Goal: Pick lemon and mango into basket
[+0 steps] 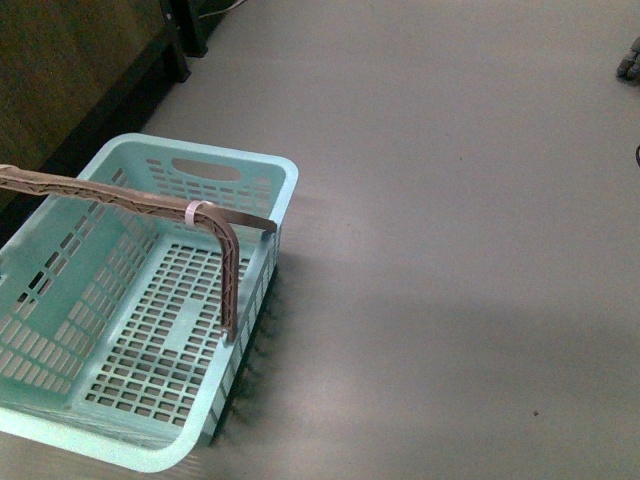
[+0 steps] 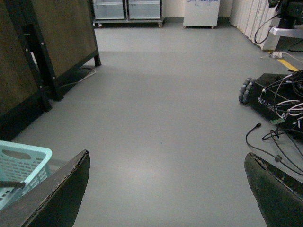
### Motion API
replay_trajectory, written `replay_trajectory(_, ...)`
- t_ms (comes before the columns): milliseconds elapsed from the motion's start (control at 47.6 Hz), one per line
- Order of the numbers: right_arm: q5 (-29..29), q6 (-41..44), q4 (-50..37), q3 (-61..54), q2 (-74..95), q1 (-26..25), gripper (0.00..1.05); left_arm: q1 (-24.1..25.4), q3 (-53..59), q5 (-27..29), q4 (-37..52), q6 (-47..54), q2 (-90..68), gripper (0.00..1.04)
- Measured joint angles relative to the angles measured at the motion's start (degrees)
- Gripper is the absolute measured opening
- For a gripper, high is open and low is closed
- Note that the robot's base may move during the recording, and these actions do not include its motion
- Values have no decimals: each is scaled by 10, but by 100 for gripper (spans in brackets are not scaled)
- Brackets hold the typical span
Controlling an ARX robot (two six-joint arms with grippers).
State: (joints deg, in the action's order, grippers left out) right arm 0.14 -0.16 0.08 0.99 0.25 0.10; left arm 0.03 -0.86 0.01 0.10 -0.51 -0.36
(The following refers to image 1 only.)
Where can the light blue plastic basket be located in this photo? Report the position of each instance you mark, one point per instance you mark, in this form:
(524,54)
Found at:
(111,338)

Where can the dark wooden cabinet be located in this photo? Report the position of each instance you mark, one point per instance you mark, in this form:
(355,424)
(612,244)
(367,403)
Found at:
(67,66)

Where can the white cable tie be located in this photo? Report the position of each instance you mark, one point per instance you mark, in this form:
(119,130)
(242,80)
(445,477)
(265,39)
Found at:
(195,208)

